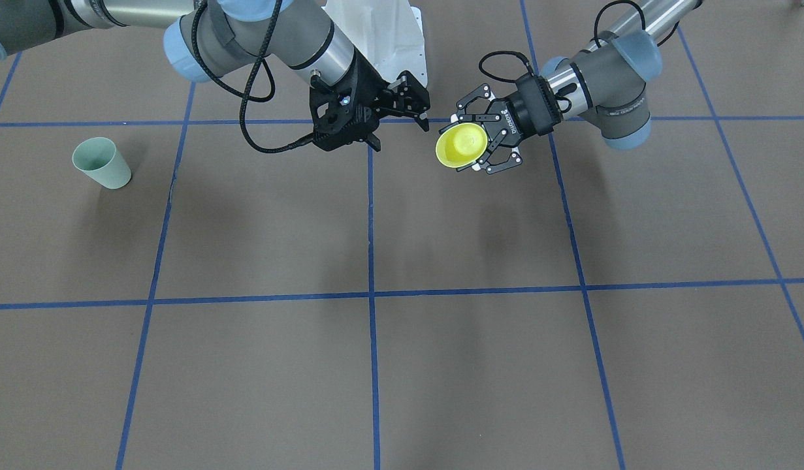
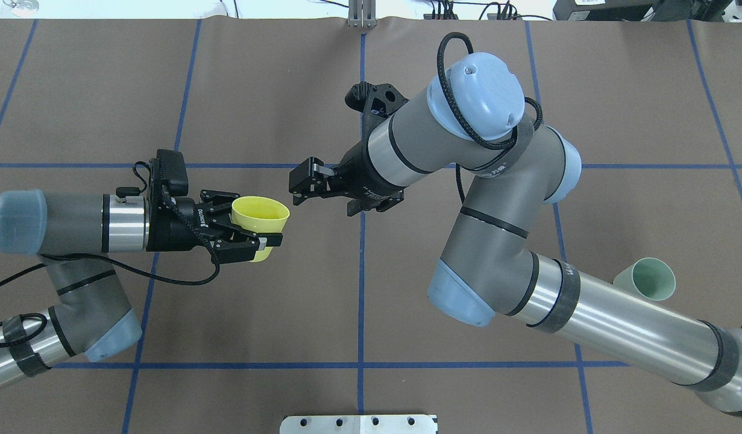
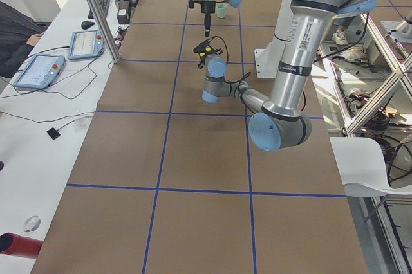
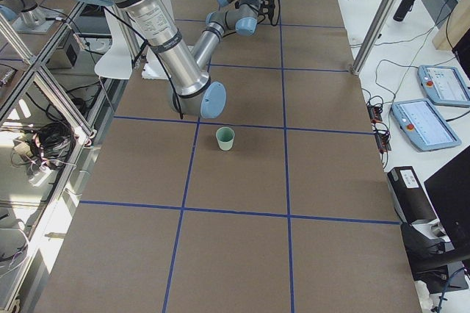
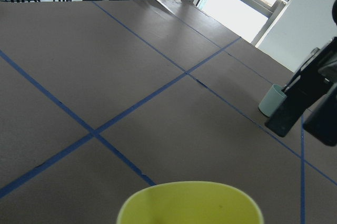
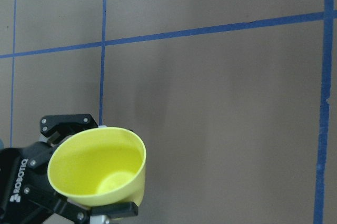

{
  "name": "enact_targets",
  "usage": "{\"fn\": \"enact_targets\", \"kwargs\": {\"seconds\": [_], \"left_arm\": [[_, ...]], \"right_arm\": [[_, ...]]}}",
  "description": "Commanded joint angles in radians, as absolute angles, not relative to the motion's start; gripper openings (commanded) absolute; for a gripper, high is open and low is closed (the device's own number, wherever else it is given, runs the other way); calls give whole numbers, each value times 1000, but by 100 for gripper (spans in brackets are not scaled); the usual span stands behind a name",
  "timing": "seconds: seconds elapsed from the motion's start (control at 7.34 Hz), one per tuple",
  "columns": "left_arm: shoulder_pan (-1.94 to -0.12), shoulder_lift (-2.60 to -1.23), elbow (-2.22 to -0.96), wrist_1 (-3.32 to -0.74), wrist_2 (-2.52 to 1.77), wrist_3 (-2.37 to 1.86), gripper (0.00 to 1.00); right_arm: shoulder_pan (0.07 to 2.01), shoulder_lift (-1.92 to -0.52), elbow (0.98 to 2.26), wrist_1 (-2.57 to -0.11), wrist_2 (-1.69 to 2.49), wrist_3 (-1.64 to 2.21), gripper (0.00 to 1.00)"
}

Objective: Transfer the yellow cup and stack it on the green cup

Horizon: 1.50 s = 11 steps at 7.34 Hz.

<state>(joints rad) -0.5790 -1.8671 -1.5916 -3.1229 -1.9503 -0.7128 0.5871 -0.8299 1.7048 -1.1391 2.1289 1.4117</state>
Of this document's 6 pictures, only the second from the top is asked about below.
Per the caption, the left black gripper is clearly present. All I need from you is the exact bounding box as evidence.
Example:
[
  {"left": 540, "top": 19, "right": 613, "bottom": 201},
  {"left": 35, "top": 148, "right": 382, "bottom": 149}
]
[{"left": 146, "top": 189, "right": 283, "bottom": 264}]

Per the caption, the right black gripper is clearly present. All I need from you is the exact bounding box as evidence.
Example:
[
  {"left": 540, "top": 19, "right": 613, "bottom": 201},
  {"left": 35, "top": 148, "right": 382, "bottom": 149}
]
[{"left": 288, "top": 141, "right": 404, "bottom": 217}]

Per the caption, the yellow plastic cup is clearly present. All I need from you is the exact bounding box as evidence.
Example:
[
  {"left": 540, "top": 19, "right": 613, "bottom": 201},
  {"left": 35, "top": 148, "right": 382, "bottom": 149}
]
[{"left": 231, "top": 196, "right": 291, "bottom": 233}]

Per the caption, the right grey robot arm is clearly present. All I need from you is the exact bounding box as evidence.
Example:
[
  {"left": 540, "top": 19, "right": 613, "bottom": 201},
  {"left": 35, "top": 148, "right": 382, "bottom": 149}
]
[{"left": 289, "top": 52, "right": 742, "bottom": 418}]

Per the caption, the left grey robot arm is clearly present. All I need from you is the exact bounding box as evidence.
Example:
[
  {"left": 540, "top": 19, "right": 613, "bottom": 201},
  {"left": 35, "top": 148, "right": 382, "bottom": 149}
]
[{"left": 0, "top": 186, "right": 282, "bottom": 389}]

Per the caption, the pale green plastic cup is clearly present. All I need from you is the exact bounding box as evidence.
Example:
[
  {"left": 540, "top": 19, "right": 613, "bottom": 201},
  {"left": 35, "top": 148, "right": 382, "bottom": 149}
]
[{"left": 612, "top": 257, "right": 677, "bottom": 301}]

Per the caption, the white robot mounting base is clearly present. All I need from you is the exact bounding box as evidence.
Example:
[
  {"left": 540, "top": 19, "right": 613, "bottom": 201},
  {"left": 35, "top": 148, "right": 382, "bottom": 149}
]
[{"left": 279, "top": 414, "right": 439, "bottom": 433}]

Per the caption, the black device at table edge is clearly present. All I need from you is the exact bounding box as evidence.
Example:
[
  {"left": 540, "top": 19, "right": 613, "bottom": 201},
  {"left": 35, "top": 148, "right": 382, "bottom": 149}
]
[{"left": 553, "top": 1, "right": 732, "bottom": 22}]

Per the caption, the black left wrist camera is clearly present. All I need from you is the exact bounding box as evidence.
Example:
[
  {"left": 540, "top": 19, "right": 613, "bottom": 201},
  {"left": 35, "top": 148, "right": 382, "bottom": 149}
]
[{"left": 149, "top": 149, "right": 189, "bottom": 197}]

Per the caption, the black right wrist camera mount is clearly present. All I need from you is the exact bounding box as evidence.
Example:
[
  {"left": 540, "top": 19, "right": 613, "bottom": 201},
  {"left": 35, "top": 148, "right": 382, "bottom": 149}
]
[{"left": 344, "top": 81, "right": 409, "bottom": 119}]

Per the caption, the grey metal clamp bracket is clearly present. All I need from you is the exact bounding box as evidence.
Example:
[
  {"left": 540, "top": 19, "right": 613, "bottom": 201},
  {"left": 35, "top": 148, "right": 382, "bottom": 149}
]
[{"left": 347, "top": 0, "right": 378, "bottom": 28}]

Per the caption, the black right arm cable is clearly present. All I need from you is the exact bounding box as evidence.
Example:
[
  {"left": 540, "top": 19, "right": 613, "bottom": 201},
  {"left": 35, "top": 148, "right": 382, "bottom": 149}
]
[{"left": 436, "top": 31, "right": 544, "bottom": 206}]

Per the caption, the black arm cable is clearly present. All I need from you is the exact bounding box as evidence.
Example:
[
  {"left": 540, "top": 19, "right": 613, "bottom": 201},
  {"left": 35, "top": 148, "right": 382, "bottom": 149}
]
[
  {"left": 436, "top": 31, "right": 544, "bottom": 206},
  {"left": 0, "top": 149, "right": 222, "bottom": 349}
]

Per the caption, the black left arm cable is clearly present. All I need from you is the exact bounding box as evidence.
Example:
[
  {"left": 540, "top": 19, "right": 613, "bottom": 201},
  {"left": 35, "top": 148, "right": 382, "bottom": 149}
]
[{"left": 0, "top": 149, "right": 222, "bottom": 349}]

